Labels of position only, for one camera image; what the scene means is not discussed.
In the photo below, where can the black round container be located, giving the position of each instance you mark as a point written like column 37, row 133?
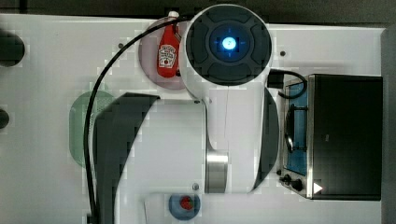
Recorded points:
column 12, row 49

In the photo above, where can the red strawberry in bowl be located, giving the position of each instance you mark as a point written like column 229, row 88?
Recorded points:
column 186, row 203

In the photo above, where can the red ketchup bottle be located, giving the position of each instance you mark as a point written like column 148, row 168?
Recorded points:
column 167, row 55

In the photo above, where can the silver toaster oven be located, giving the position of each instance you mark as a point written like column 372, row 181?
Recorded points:
column 332, row 138

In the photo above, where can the black round object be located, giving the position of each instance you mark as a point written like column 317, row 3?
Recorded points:
column 4, row 118

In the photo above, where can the blue bowl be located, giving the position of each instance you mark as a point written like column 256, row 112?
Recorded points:
column 178, row 212

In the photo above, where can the grey round plate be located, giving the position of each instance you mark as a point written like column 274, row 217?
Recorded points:
column 147, row 53

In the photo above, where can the green plastic strainer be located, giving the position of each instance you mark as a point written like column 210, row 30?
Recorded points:
column 77, row 115

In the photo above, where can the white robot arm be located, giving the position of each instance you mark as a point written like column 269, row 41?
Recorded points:
column 144, row 145

